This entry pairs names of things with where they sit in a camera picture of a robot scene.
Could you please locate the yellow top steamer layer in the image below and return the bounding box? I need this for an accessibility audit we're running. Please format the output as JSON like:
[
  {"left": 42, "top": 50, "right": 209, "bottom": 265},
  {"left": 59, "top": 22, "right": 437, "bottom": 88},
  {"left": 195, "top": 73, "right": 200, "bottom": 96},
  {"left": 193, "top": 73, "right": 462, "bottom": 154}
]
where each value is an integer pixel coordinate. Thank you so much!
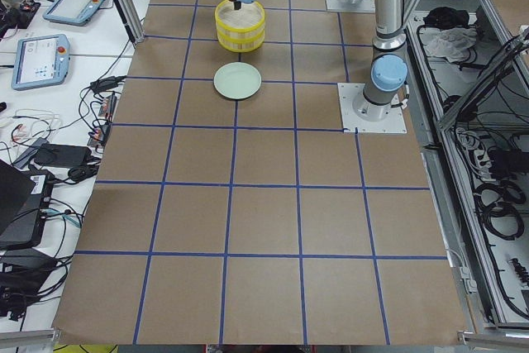
[{"left": 214, "top": 0, "right": 265, "bottom": 36}]

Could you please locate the yellow steamer layer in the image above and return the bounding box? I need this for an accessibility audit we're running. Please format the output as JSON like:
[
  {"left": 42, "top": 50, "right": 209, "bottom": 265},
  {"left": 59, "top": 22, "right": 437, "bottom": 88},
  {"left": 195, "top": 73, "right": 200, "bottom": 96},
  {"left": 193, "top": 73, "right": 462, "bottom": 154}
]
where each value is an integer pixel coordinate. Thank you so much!
[
  {"left": 217, "top": 31, "right": 265, "bottom": 53},
  {"left": 214, "top": 0, "right": 265, "bottom": 36}
]

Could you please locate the yellow bottom steamer layer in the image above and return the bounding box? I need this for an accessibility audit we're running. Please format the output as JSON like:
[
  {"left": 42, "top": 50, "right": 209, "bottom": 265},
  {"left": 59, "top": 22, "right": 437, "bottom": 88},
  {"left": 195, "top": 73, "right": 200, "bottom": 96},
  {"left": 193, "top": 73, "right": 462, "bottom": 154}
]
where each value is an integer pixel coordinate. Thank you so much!
[{"left": 217, "top": 31, "right": 265, "bottom": 53}]

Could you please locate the light green plate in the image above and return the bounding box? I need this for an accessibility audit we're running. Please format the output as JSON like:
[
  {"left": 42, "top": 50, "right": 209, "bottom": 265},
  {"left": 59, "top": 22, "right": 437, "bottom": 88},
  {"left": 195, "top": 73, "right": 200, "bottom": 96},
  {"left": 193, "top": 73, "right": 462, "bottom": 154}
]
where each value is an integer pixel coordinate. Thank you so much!
[{"left": 213, "top": 62, "right": 262, "bottom": 100}]

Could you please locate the blue teach pendant far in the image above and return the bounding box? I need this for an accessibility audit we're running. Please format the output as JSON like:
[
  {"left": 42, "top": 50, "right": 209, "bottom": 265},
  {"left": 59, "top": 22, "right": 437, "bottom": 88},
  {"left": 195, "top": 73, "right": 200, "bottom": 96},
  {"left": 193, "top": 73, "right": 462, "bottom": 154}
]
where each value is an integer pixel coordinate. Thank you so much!
[{"left": 43, "top": 0, "right": 106, "bottom": 26}]

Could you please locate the blue teach pendant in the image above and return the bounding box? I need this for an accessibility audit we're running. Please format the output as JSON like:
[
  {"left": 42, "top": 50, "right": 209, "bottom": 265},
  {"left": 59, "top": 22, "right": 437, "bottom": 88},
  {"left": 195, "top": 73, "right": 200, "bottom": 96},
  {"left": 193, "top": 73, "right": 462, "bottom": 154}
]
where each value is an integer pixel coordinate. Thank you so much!
[
  {"left": 43, "top": 0, "right": 106, "bottom": 26},
  {"left": 11, "top": 34, "right": 70, "bottom": 91}
]

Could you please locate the blue teach pendant near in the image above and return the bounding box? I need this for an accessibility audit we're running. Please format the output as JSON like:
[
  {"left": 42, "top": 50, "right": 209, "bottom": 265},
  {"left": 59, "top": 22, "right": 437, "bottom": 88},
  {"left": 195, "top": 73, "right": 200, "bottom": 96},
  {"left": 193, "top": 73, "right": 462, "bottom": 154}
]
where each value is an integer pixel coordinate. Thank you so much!
[{"left": 11, "top": 34, "right": 70, "bottom": 91}]

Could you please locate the black power adapter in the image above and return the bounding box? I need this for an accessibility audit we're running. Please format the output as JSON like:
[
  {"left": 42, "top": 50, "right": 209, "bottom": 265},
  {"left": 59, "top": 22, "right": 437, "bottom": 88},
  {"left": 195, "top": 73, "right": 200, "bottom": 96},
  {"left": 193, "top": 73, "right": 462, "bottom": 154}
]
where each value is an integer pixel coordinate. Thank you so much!
[{"left": 33, "top": 143, "right": 91, "bottom": 168}]

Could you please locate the white crumpled cloth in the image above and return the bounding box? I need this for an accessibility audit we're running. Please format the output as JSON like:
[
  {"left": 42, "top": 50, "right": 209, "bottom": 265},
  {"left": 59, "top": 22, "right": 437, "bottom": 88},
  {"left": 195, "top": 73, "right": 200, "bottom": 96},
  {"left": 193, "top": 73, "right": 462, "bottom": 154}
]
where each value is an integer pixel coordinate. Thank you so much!
[{"left": 425, "top": 27, "right": 478, "bottom": 63}]

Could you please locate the black laptop computer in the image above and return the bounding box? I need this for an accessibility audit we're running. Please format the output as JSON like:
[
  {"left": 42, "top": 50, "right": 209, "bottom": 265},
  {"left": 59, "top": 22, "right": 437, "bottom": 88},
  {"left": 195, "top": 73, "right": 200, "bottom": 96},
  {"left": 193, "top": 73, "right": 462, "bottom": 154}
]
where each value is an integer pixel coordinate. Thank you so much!
[{"left": 1, "top": 161, "right": 53, "bottom": 250}]

